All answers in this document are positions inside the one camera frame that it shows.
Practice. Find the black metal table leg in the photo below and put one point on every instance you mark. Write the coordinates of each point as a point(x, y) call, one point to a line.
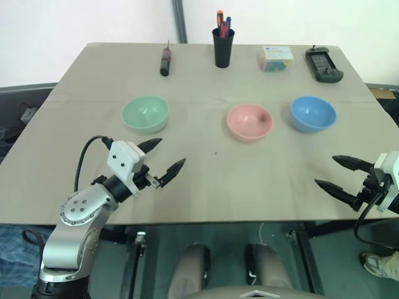
point(137, 264)
point(307, 258)

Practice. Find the grey metal pole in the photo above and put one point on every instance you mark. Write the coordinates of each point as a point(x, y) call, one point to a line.
point(180, 21)

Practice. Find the black plastic cup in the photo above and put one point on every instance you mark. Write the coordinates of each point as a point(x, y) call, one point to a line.
point(223, 50)

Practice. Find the blue bowl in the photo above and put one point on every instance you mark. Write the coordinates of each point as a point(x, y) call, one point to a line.
point(313, 115)

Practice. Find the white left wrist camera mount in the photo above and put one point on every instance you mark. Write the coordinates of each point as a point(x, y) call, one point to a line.
point(122, 157)

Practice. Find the blue pen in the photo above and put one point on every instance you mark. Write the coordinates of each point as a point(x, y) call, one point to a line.
point(228, 22)

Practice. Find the blue jeans leg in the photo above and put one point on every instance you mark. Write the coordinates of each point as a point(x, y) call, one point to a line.
point(15, 255)

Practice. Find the black handheld controller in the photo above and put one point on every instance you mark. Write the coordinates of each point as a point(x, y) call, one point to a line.
point(324, 67)

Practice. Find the clear box with blue label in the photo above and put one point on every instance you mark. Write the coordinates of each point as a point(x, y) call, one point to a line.
point(275, 59)

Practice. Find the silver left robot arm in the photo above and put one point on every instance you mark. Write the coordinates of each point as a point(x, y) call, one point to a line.
point(78, 215)

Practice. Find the green bowl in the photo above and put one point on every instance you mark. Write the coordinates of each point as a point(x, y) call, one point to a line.
point(145, 115)

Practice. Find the white grey sneaker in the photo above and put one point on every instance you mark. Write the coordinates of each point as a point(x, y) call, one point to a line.
point(371, 263)

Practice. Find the grey power adapter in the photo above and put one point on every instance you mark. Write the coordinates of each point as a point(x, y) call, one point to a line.
point(28, 114)

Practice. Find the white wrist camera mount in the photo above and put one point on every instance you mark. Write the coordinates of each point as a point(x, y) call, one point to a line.
point(122, 157)
point(392, 172)

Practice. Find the dark rounded grey shape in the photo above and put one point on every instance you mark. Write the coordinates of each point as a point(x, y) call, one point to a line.
point(268, 268)
point(190, 268)

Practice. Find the pink red bowl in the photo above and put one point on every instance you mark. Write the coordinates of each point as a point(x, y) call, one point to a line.
point(247, 123)

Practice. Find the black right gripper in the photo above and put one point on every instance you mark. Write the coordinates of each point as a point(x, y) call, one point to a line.
point(371, 188)

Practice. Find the brown cardboard box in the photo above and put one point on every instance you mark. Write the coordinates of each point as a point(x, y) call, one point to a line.
point(382, 93)

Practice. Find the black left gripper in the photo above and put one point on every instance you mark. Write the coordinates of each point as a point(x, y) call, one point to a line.
point(142, 179)

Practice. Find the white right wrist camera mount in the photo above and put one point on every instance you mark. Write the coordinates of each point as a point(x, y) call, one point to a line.
point(392, 172)

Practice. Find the beige trouser leg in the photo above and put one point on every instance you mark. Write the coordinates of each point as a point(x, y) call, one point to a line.
point(392, 268)

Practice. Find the black red screwdriver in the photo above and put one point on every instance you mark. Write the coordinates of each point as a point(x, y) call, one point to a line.
point(165, 62)

